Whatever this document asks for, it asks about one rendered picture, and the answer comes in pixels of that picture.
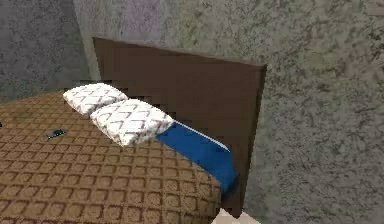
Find white patterned cushion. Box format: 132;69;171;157
62;82;130;117
89;98;175;148

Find brown bed with dark headboard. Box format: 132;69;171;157
0;36;268;224

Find small dark flat object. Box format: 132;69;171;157
46;128;67;140

